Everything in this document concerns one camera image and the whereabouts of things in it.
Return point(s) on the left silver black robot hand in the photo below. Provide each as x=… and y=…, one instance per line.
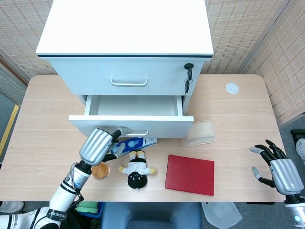
x=95, y=148

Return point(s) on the white drawer with lock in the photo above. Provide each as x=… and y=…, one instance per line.
x=95, y=76

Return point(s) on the blue white toothpaste box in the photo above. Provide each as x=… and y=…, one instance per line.
x=133, y=144

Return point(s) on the white shoe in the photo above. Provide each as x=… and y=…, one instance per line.
x=300, y=150
x=10, y=207

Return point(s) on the beige plastic food container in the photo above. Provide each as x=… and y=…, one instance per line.
x=200, y=132

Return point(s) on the green plastic box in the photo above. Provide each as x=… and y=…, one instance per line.
x=88, y=207

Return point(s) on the grey partition frame post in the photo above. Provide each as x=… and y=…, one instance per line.
x=267, y=37

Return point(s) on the white middle-height drawer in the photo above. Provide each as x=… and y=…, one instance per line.
x=155, y=126

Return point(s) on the red notebook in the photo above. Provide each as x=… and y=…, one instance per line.
x=190, y=174

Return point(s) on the blue chair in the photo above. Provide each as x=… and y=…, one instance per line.
x=152, y=214

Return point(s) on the orange jelly cup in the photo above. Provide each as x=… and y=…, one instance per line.
x=100, y=172

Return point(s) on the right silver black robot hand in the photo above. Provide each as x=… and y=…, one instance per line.
x=284, y=174

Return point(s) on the translucent plastic cover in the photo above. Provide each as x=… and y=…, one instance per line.
x=221, y=214

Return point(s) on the white drawer cabinet body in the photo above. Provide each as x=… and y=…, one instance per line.
x=124, y=28

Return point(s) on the black keys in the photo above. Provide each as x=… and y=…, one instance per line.
x=189, y=71

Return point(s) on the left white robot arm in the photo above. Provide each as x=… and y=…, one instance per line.
x=66, y=190

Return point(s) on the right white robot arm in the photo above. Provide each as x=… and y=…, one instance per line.
x=296, y=212

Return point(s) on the plush doll in white uniform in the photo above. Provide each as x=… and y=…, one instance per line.
x=137, y=180

